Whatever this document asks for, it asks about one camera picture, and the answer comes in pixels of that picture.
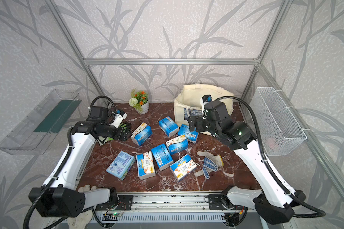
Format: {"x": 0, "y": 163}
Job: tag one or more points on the green black work glove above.
{"x": 104, "y": 140}

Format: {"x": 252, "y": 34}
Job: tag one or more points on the orange floral tissue pack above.
{"x": 183, "y": 167}

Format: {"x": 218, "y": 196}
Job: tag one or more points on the blue floral tissue pack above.
{"x": 141, "y": 134}

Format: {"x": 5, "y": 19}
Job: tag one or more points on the light blue wipes pack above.
{"x": 121, "y": 165}

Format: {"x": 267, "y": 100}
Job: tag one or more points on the beige blue striped glove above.
{"x": 211, "y": 164}

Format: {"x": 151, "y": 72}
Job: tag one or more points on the blue white tissue pack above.
{"x": 177, "y": 144}

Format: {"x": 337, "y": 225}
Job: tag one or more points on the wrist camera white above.
{"x": 118, "y": 117}
{"x": 205, "y": 99}

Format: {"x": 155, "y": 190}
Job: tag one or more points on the blue tissue pack front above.
{"x": 145, "y": 165}

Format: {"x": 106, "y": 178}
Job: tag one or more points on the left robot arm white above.
{"x": 58, "y": 196}

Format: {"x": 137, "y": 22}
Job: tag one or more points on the artificial green flower plant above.
{"x": 138, "y": 97}

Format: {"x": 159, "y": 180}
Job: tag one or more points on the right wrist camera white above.
{"x": 205, "y": 99}

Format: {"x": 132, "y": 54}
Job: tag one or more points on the clear plastic wall shelf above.
{"x": 37, "y": 131}

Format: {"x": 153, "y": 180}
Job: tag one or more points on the white wire mesh basket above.
{"x": 280, "y": 131}

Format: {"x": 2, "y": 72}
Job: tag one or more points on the blue tissue pack near bag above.
{"x": 191, "y": 136}

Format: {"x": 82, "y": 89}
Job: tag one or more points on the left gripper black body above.
{"x": 116, "y": 132}

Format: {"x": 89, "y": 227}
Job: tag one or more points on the blue tissue pack centre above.
{"x": 162, "y": 157}

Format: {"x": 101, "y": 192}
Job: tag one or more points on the white ribbed flower pot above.
{"x": 143, "y": 109}

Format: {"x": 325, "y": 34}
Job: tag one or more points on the cream starry night canvas bag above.
{"x": 189, "y": 101}

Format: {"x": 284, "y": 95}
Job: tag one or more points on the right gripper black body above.
{"x": 202, "y": 125}

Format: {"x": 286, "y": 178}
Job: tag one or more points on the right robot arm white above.
{"x": 271, "y": 202}

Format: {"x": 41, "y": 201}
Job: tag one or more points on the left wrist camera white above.
{"x": 118, "y": 117}

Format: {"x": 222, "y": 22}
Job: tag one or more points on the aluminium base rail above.
{"x": 158, "y": 207}

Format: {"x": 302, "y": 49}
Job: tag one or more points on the blue barcode tissue pack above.
{"x": 168, "y": 126}

